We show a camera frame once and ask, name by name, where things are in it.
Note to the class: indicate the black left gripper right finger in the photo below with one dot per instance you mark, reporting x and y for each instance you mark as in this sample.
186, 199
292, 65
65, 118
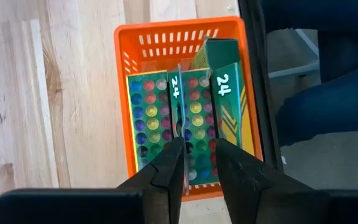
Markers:
244, 180

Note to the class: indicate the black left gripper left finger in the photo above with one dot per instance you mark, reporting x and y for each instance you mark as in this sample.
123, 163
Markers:
163, 177

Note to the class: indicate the green blue crayon box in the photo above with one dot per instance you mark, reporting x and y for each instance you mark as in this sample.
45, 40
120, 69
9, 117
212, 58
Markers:
151, 118
197, 105

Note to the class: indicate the yellow green crayon box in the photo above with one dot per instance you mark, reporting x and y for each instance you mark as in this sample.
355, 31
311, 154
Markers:
228, 102

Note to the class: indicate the person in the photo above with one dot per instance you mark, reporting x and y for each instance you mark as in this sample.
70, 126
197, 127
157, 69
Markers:
337, 102

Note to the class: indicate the orange plastic basket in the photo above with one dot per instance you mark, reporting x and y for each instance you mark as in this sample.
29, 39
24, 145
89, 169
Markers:
166, 40

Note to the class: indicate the black aluminium table frame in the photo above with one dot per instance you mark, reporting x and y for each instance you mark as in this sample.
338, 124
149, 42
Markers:
258, 62

